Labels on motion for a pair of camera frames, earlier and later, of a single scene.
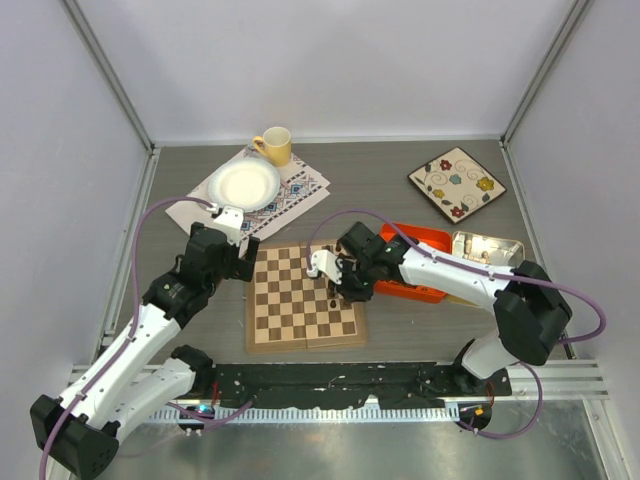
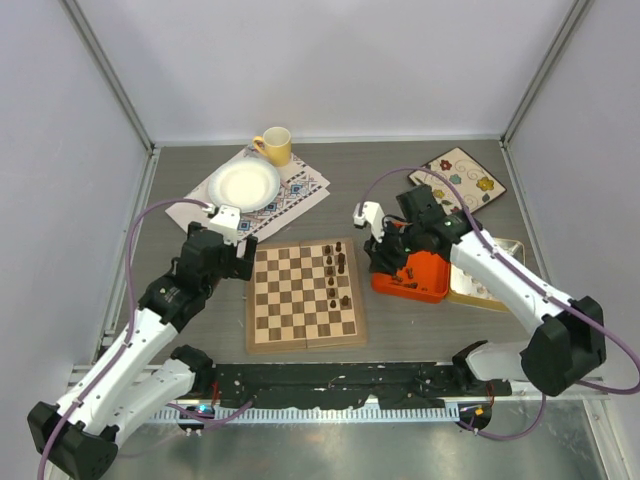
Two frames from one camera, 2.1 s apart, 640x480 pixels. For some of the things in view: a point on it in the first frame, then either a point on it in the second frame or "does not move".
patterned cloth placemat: (193, 209) does not move
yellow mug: (276, 144) does not move
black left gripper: (240, 268) does not move
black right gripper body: (356, 279) to (395, 246)
